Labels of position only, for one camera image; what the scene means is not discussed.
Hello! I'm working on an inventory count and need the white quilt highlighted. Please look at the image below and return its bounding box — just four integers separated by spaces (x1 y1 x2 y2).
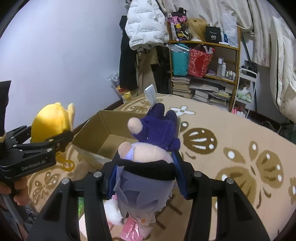
269 16 295 121

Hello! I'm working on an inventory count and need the purple haired doll plush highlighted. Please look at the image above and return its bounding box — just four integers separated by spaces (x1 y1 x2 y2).
114 103 181 227

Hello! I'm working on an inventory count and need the teal bag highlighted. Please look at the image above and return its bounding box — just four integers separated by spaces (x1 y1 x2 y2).
171 44 190 76

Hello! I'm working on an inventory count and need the black box with 40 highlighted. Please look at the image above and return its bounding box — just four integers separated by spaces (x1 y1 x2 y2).
205 26 221 44

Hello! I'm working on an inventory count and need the yellow dog plush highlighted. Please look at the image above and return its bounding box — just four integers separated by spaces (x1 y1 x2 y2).
31 102 75 143

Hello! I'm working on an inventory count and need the white fluffy yellow pompom plush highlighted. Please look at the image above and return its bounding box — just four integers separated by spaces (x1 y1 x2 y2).
103 199 122 225

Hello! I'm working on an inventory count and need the pink tissue pack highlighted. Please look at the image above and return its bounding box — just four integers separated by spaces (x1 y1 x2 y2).
120 217 152 241

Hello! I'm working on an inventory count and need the beige patterned rug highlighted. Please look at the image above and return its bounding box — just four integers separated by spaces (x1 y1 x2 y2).
29 94 295 240

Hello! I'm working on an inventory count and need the green tissue pack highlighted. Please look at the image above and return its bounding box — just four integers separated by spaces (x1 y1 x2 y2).
78 197 84 218

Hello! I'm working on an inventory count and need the black hanging coat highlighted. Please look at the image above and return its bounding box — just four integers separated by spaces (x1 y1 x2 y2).
119 16 138 91

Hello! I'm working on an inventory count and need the white puffer jacket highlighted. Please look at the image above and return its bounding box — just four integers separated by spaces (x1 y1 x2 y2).
125 0 169 51

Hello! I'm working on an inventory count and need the plastic bag with toys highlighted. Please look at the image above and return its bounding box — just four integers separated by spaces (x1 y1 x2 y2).
108 71 132 103

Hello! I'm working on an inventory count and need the blonde wig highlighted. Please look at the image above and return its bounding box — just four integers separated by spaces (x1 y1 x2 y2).
187 18 209 42

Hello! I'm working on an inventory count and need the person left hand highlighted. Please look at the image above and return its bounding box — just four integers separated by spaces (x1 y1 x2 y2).
0 177 30 206

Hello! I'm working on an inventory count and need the white trolley rack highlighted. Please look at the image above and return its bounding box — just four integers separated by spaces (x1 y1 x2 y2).
231 68 257 118

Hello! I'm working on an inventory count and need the red gift bag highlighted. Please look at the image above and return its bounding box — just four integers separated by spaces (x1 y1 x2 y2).
188 44 215 78

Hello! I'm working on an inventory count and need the cardboard box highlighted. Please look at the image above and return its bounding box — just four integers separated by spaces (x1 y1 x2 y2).
71 109 181 172

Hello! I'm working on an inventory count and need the stack of books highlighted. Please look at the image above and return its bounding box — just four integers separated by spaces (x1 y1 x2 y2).
171 76 192 98

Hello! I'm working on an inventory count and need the wooden bookshelf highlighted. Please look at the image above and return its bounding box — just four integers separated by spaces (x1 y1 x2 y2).
168 23 241 111

